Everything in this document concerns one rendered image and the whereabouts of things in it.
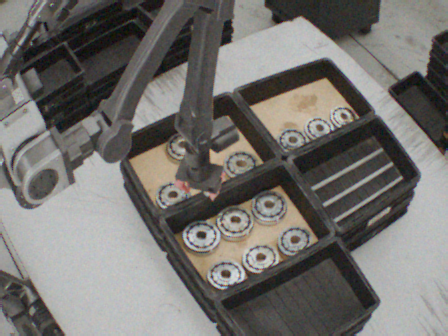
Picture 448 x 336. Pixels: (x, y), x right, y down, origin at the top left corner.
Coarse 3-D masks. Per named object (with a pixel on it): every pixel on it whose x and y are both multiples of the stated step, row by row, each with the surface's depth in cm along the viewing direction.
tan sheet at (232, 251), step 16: (288, 208) 204; (256, 224) 201; (288, 224) 201; (304, 224) 201; (224, 240) 198; (256, 240) 198; (272, 240) 198; (192, 256) 194; (208, 256) 194; (224, 256) 194; (240, 256) 194
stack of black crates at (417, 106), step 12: (396, 84) 300; (408, 84) 310; (420, 84) 311; (396, 96) 295; (408, 96) 310; (420, 96) 311; (432, 96) 305; (408, 108) 291; (420, 108) 305; (432, 108) 306; (444, 108) 299; (420, 120) 301; (432, 120) 301; (444, 120) 302; (432, 132) 296
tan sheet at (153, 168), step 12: (240, 132) 220; (240, 144) 217; (144, 156) 215; (156, 156) 215; (216, 156) 215; (144, 168) 212; (156, 168) 212; (168, 168) 212; (144, 180) 209; (156, 180) 209; (168, 180) 209; (192, 192) 207
